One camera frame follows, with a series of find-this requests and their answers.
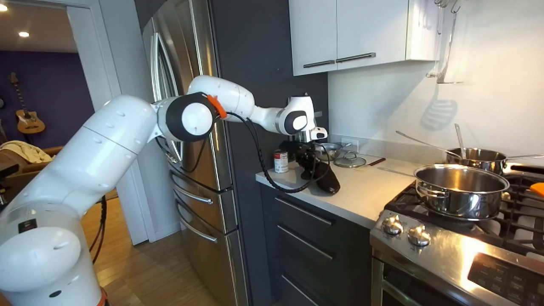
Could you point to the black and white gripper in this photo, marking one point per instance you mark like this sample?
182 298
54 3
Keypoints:
309 145

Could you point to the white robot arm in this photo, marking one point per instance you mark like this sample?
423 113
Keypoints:
44 259

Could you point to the left stove knob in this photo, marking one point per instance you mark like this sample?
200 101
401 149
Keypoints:
391 227

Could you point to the stove knob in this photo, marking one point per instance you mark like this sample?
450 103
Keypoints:
418 237
391 227

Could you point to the dark lower kitchen cabinet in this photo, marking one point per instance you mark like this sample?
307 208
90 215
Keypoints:
314 258

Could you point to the right stove knob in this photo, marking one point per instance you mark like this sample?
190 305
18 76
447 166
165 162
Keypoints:
418 237

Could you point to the stainless steel stove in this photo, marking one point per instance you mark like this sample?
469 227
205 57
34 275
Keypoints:
489 263

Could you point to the orange utensil on stove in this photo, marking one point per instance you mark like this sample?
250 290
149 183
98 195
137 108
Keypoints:
537 190

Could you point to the small white red bottle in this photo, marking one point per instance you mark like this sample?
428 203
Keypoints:
279 162

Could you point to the glass pot lid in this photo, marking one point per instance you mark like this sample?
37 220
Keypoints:
348 161

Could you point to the hanging white spatula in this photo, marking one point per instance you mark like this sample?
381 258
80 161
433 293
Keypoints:
440 110

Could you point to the small steel saucepan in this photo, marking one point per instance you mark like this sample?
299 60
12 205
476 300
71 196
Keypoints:
488 161

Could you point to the large steel pan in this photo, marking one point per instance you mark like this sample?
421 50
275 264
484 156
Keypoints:
459 193

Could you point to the stainless steel refrigerator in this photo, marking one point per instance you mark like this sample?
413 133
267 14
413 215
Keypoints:
180 45

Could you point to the acoustic guitar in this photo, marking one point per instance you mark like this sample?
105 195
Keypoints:
27 122

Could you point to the white upper wall cabinet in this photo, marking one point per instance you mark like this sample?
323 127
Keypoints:
341 35

